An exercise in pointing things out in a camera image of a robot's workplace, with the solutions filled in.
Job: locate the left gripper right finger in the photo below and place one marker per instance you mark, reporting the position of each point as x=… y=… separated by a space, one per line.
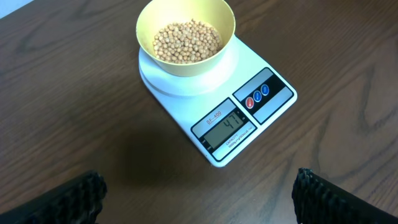
x=318 y=201

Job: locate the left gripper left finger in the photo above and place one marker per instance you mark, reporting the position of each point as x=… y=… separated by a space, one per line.
x=80 y=201

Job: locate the white digital kitchen scale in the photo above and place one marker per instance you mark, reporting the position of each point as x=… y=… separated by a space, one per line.
x=225 y=109

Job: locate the soybeans in yellow bowl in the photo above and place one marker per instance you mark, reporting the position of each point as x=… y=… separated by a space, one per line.
x=186 y=42

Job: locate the pale yellow bowl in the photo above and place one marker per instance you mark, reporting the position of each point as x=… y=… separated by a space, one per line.
x=159 y=13

